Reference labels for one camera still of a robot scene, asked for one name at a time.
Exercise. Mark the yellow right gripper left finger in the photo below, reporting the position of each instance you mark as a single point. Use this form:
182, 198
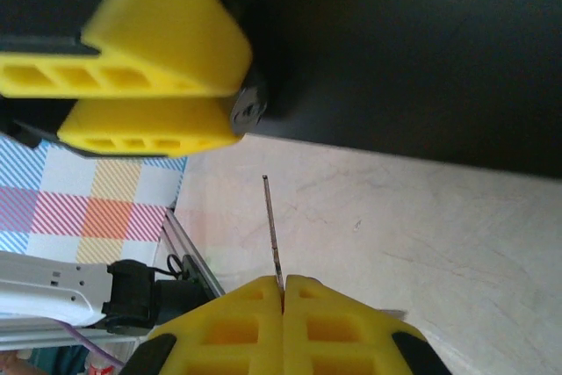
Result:
228, 331

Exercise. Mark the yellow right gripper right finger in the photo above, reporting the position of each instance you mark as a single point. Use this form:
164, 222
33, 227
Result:
342, 331

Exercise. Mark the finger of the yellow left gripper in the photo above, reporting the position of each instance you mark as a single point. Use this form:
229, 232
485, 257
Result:
167, 28
145, 124

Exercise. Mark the thin metal rod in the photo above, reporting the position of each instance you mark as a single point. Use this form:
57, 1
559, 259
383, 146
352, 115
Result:
272, 234

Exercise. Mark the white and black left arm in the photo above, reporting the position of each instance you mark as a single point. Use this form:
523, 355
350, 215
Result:
44, 287

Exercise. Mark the black box with painted lid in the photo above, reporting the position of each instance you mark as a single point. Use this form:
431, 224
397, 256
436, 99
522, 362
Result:
395, 41

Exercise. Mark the aluminium frame rail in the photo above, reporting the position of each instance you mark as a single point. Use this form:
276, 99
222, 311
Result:
193, 252

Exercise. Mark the aluminium frame post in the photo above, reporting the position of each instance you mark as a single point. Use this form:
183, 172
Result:
26, 336

